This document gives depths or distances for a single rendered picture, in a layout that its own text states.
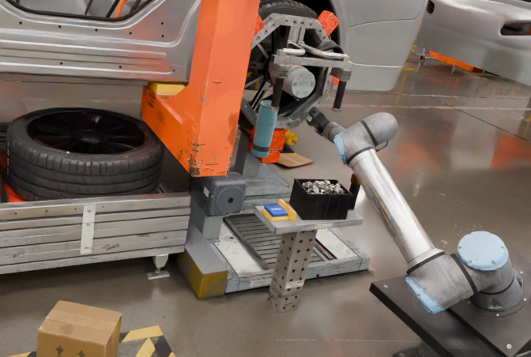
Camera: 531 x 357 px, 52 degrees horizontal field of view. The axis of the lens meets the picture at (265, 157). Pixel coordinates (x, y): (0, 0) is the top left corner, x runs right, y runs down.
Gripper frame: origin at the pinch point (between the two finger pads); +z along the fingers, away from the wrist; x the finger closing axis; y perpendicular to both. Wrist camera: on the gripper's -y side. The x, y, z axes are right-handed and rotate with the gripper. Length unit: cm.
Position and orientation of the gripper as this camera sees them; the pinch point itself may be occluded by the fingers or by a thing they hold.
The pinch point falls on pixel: (306, 113)
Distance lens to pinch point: 287.0
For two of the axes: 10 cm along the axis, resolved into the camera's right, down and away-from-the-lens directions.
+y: 4.7, 6.3, 6.2
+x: 7.4, -6.6, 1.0
